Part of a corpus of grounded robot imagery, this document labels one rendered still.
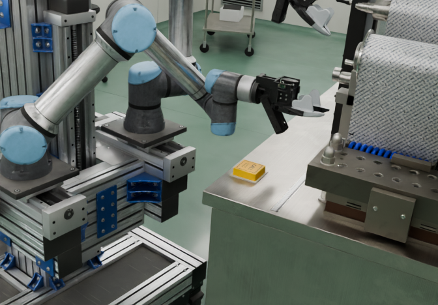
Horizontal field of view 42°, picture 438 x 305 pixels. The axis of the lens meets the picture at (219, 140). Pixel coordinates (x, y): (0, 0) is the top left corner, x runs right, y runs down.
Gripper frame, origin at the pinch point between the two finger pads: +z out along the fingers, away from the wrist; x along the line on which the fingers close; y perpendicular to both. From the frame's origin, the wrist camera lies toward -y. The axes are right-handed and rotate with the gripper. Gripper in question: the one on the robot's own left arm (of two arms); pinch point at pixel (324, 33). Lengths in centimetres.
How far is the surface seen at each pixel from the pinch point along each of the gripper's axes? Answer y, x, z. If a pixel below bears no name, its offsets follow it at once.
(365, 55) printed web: 6.3, -5.2, 11.5
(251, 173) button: -34.6, -18.6, 16.7
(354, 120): -7.0, -5.5, 23.1
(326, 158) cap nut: -11.3, -23.2, 25.0
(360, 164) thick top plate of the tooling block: -8.1, -17.5, 31.6
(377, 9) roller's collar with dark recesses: 8.4, 22.6, 3.2
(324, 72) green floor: -172, 394, -4
